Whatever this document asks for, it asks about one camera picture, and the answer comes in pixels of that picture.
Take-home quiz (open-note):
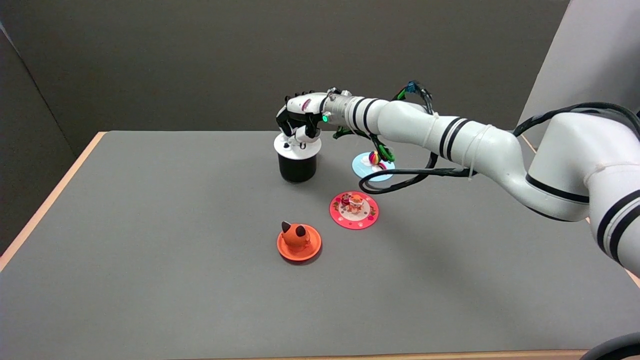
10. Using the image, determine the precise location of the green black wire bundle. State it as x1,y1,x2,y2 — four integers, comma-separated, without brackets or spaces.
332,81,437,164

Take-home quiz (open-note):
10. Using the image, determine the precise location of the white cup lid with figurine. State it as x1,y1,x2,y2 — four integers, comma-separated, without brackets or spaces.
273,132,323,160

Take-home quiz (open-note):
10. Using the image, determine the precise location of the light blue lid with balloon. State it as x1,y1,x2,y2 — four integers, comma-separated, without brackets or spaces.
352,151,396,183

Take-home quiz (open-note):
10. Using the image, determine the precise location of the black cup with teal interior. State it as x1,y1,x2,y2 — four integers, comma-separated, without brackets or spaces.
278,151,318,184

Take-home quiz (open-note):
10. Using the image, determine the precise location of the orange lid with cat figurine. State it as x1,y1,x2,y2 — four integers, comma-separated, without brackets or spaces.
276,220,323,263

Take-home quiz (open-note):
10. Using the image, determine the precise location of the thick dark grey hose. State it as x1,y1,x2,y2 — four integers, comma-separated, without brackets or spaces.
579,332,640,360

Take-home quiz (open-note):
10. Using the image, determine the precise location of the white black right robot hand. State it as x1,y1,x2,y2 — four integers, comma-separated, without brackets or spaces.
276,91,332,146

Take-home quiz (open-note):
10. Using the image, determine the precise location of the red lid with bear figurine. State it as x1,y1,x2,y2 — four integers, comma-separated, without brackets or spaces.
329,191,380,231

